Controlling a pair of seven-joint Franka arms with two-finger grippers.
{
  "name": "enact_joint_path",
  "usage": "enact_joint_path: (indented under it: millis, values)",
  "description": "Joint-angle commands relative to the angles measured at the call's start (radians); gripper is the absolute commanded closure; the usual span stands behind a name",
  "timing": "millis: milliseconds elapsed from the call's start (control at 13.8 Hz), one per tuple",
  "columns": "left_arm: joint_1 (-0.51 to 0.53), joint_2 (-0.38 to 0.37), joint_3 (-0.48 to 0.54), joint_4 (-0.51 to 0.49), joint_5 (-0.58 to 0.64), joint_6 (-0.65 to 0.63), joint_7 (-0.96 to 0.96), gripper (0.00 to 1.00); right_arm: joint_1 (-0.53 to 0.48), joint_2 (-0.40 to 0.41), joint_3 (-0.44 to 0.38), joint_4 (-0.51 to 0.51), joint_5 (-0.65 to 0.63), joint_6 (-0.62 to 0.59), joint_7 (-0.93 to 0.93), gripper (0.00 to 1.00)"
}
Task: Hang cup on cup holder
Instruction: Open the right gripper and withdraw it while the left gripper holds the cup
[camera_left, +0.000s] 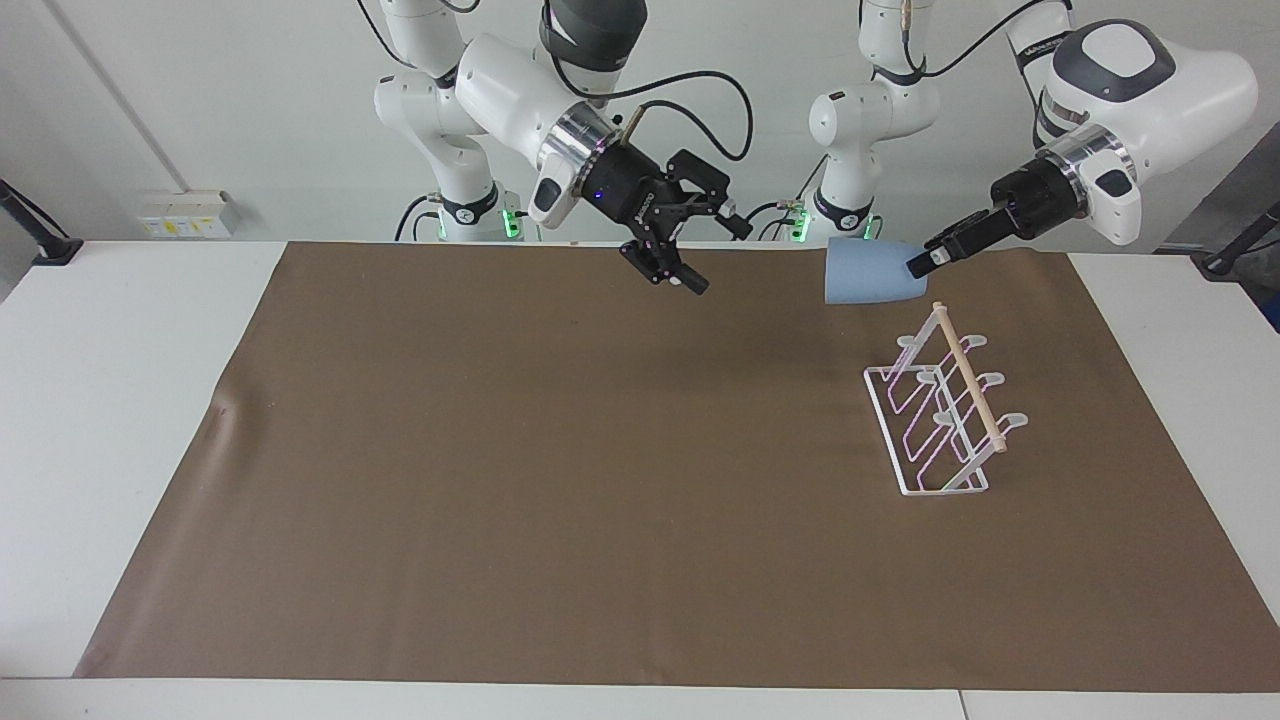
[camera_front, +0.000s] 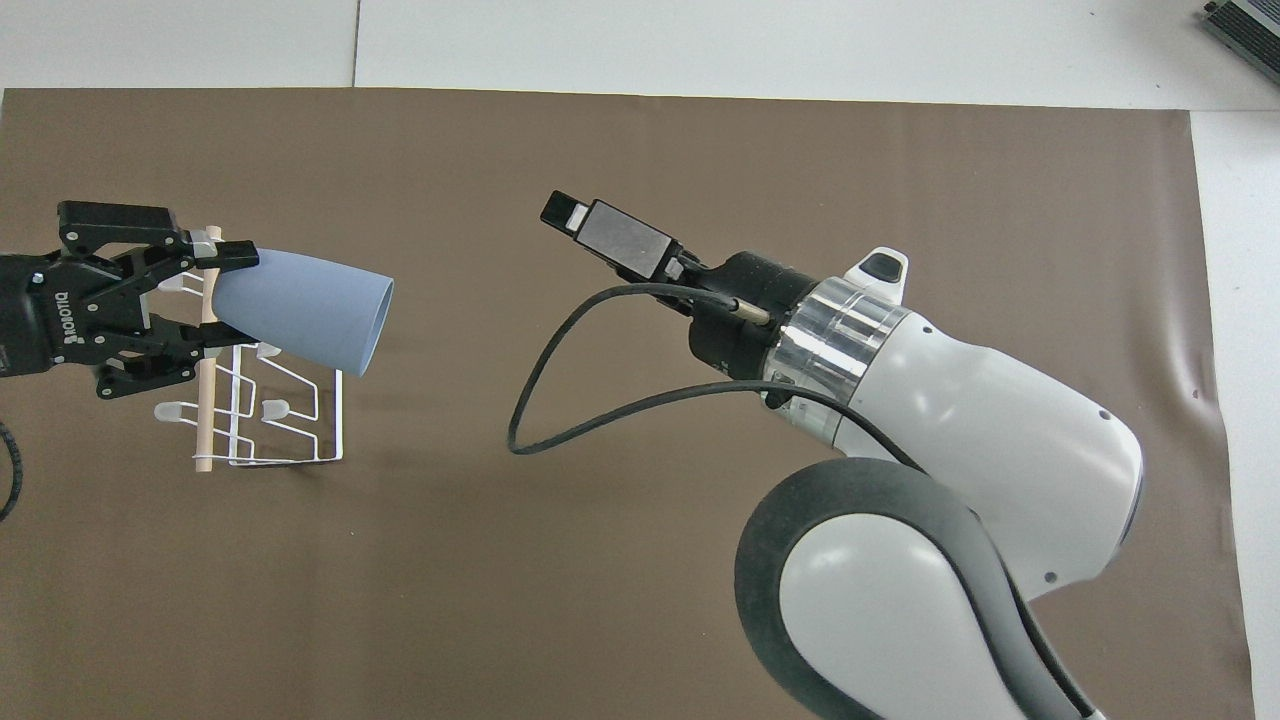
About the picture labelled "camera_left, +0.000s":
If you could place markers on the white wall socket box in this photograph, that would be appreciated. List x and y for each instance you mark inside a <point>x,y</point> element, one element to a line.
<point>185,215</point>

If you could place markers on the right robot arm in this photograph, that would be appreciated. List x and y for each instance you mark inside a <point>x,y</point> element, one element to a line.
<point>500,90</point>

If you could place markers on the black stand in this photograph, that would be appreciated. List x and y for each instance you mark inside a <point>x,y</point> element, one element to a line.
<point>1235,250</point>
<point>45,240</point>

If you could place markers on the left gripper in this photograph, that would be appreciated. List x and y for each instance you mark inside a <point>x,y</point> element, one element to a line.
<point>1040,198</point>

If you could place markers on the light blue cup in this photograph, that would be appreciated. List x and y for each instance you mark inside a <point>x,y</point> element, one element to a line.
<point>870,272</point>

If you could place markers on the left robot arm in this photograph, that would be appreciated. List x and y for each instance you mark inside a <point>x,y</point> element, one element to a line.
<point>1150,80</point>

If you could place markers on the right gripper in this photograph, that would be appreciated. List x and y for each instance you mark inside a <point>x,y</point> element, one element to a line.
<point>622,188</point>

